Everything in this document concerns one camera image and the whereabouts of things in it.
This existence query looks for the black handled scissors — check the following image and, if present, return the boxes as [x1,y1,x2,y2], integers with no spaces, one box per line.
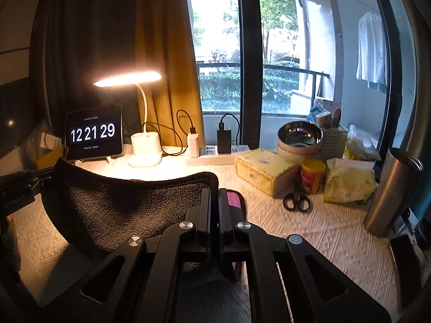
[283,177,312,214]

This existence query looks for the white desk lamp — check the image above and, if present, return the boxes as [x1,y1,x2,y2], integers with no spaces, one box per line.
[92,70,163,168]

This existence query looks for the white USB charger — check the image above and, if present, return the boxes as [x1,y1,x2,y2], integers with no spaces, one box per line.
[187,133,200,158]

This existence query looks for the hanging white shirt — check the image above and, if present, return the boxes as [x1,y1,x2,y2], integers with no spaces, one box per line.
[356,12,387,93]

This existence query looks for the stainless steel tumbler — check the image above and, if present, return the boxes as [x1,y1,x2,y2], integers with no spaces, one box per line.
[363,147,423,238]

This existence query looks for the pink and grey towel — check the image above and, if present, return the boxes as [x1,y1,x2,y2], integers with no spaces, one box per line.
[41,157,247,283]

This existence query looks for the mustard yellow curtain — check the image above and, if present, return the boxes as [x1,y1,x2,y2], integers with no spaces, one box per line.
[135,0,205,147]

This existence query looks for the cardboard box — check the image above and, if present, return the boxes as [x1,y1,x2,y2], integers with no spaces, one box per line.
[36,144,64,170]

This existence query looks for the white textured table cloth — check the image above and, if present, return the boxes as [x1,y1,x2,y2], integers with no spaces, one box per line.
[12,149,400,321]

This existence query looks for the black charger cable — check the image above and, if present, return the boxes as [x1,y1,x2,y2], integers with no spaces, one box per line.
[141,108,198,157]

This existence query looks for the tablet clock display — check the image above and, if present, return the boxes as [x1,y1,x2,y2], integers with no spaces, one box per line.
[65,104,123,160]

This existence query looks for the black power adapter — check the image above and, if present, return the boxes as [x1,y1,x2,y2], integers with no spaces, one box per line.
[217,128,232,155]

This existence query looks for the white power strip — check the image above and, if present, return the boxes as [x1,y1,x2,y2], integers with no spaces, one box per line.
[185,145,250,166]

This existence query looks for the yellow red can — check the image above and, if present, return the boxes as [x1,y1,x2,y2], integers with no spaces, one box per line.
[300,157,326,194]

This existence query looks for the yellow tissue box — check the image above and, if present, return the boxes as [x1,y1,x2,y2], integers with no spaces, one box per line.
[235,148,298,197]

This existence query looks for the yellow soft tissue pack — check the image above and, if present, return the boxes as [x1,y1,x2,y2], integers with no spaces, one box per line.
[323,166,377,203]

